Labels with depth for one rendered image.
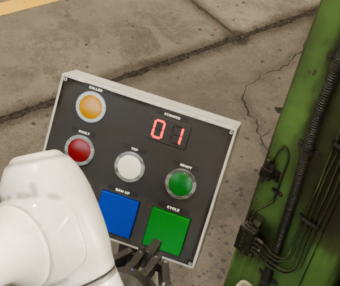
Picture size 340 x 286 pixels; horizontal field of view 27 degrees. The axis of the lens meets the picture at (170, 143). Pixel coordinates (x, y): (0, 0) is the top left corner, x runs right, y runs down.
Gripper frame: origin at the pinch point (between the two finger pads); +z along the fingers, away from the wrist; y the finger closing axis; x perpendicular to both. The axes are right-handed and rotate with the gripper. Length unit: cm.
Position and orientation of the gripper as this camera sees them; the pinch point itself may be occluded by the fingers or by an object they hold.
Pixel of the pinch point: (151, 253)
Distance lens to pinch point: 120.9
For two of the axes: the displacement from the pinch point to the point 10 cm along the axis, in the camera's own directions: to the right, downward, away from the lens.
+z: 1.9, -1.7, 9.7
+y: 9.4, 3.1, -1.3
